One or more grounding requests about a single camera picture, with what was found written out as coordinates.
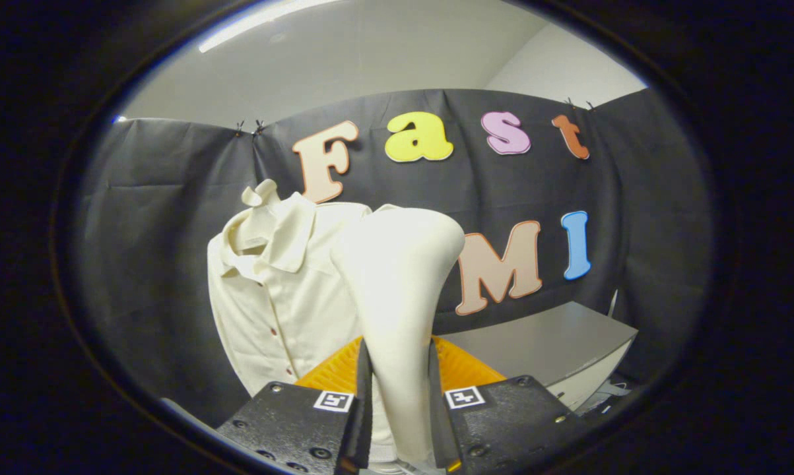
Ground white garment steamer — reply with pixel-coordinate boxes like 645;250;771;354
331;206;467;475

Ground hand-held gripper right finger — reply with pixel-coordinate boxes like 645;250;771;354
428;335;592;474

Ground tangle of thin cables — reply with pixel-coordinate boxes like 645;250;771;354
581;376;635;413

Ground white plastic hanger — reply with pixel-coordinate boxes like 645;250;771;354
242;179;280;208

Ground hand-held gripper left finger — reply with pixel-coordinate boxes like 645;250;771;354
216;335;374;475

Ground white cabinet with grey top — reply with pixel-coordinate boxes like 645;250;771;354
440;301;639;411

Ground cream button-up shirt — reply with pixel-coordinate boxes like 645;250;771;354
207;191;407;398

